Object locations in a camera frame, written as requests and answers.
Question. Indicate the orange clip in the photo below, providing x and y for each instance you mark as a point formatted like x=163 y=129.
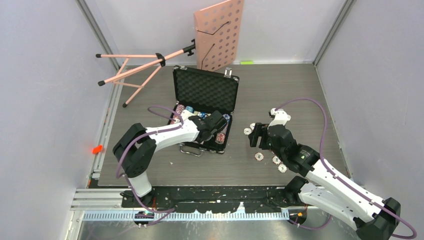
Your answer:
x=96 y=150

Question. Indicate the blue yellow chip stack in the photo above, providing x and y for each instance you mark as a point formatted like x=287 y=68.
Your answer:
x=189 y=109

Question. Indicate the red white chip stack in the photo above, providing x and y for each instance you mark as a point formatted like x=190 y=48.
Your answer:
x=175 y=117

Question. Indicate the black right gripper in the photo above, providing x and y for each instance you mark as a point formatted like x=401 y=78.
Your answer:
x=253 y=136

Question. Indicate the pink music stand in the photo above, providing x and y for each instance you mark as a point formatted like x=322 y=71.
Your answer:
x=215 y=44

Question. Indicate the black poker set case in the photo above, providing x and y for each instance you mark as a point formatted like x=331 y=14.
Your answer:
x=205 y=91

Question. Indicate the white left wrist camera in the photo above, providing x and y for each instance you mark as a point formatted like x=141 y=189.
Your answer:
x=185 y=114

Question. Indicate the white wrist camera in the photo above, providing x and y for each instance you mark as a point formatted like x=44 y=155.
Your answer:
x=185 y=114
x=279 y=117

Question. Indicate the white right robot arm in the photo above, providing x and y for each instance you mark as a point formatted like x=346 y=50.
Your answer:
x=319 y=184

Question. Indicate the blue red chip stack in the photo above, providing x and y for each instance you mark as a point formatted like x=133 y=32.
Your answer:
x=221 y=136

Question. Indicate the green tape piece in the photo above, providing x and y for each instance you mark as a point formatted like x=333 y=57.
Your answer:
x=247 y=63

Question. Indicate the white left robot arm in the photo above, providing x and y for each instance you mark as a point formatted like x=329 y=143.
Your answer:
x=135 y=150

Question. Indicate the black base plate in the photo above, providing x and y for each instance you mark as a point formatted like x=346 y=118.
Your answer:
x=215 y=199

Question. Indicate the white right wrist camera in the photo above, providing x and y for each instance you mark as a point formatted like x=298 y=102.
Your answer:
x=279 y=117

